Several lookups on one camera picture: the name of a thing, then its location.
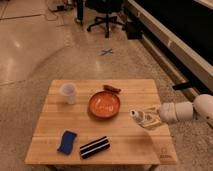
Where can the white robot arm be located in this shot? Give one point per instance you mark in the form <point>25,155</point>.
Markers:
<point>170,113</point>

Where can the blue sponge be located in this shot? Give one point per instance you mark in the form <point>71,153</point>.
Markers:
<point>67,141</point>

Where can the black box on floor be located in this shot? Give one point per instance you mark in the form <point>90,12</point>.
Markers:
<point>134,30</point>

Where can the black office chair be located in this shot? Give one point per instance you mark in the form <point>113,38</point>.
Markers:
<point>106,7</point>

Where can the long wall bench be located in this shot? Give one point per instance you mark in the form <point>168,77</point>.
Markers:
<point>183,29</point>

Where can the brown sausage-shaped object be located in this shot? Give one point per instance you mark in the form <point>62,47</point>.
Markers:
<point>111,88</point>

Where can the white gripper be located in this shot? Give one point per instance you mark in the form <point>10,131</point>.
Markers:
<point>152,119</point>

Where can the black white striped block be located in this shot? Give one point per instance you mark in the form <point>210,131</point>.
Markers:
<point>94,147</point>

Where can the white plastic bottle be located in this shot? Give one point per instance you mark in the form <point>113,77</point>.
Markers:
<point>138,117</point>

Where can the wooden table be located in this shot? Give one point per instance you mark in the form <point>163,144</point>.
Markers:
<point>129,143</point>

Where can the translucent plastic cup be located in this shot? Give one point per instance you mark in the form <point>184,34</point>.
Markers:
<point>69,92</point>

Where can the orange round plate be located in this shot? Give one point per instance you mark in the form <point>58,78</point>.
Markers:
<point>104,104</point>

